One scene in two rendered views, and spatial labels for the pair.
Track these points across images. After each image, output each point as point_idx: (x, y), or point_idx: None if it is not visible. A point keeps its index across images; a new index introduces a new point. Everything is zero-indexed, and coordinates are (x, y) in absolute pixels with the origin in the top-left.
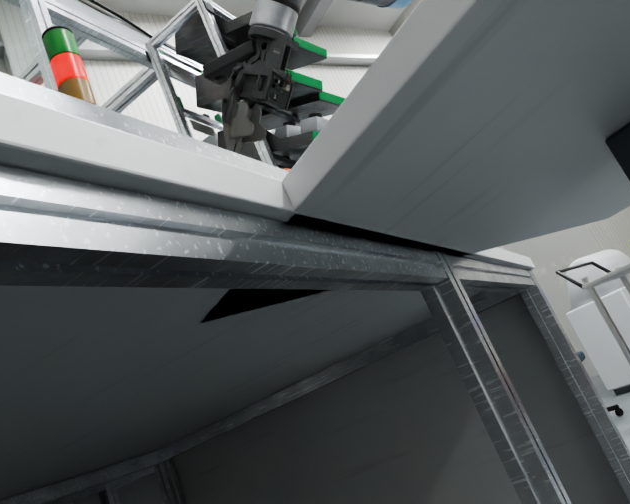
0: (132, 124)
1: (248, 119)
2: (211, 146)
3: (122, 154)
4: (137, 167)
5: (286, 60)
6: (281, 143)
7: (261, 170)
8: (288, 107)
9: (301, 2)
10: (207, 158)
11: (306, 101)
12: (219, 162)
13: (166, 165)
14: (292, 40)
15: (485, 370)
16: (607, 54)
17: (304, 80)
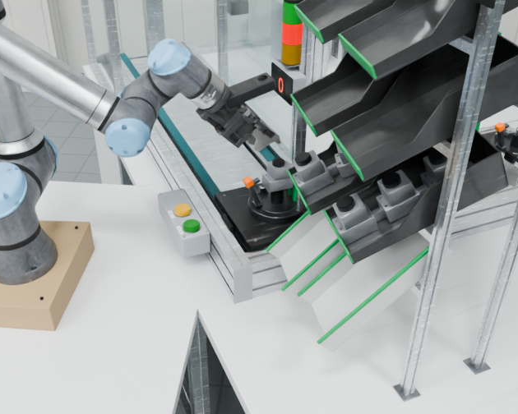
0: (155, 144)
1: (249, 134)
2: (165, 158)
3: (123, 163)
4: (124, 166)
5: (210, 122)
6: (327, 154)
7: (173, 176)
8: (386, 112)
9: (182, 94)
10: (129, 170)
11: (354, 127)
12: (130, 172)
13: (126, 167)
14: (198, 114)
15: None
16: None
17: (302, 116)
